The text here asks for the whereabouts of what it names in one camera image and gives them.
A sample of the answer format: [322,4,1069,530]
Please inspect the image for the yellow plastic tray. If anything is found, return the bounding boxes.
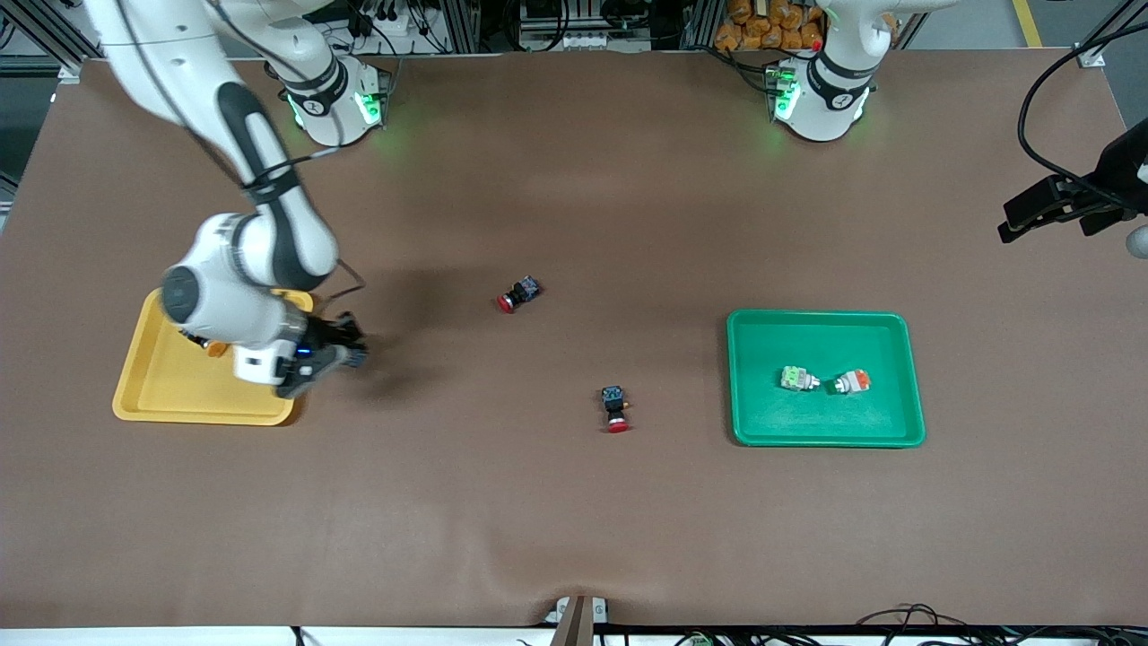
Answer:
[112,286,315,426]

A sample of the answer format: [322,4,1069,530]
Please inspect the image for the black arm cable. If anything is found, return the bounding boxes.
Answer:
[1017,20,1148,212]
[242,148,369,303]

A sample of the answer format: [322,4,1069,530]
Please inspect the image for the brown table mat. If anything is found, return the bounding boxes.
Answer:
[0,49,1148,629]

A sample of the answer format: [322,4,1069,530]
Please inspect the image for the metal bracket with post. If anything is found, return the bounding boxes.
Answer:
[543,595,611,646]

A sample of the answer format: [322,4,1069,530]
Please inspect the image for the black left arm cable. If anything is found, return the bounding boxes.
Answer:
[1017,20,1148,212]

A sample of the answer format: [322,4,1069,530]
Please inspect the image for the white power strip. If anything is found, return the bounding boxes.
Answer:
[359,0,422,37]

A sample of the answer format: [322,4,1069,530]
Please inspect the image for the orange packets pile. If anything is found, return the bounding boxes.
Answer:
[715,0,831,52]

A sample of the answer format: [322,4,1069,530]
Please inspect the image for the black cable bundle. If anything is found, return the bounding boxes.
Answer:
[852,603,1148,646]

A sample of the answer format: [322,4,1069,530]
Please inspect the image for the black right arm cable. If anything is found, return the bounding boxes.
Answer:
[242,148,369,303]

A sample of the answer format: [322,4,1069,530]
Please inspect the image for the aluminium frame post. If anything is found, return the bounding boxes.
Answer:
[439,0,481,53]
[686,0,723,50]

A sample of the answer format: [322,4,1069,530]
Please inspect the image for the green plastic tray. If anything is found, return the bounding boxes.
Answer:
[726,309,926,449]

